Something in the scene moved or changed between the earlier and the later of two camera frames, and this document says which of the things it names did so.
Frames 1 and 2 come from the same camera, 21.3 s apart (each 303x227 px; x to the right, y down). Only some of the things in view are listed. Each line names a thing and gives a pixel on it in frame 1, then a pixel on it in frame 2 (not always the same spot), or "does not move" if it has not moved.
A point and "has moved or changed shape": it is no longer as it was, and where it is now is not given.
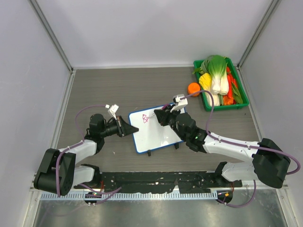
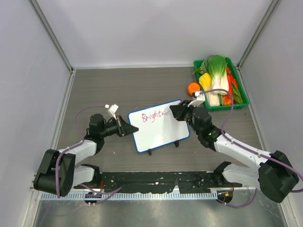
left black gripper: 123,128 does not move
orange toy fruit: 193,87 does not move
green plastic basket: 239,82 does not move
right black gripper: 163,115 -> 178,111
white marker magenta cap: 166,107 has moved or changed shape
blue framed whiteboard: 151,134 does not move
